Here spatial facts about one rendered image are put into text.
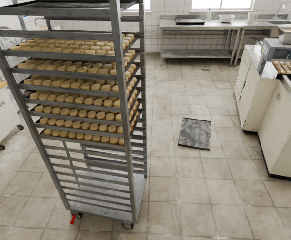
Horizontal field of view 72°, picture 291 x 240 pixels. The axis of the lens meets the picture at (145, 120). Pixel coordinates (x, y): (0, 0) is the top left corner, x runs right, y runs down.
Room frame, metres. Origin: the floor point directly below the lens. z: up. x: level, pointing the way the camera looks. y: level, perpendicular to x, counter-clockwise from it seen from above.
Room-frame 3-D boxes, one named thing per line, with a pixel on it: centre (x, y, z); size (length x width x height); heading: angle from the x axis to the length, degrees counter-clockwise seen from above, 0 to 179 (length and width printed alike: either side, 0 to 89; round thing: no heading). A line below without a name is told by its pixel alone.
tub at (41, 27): (4.11, 1.83, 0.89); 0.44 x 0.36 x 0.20; 95
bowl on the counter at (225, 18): (4.82, -1.82, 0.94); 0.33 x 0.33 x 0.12
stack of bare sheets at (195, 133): (2.11, -0.68, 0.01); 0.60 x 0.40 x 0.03; 164
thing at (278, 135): (1.63, -1.54, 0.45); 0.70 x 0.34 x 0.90; 165
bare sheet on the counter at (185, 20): (4.82, -1.02, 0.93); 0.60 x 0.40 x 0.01; 87
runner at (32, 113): (0.94, 0.40, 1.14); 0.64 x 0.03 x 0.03; 78
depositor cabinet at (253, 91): (2.58, -1.80, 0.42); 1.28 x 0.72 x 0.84; 165
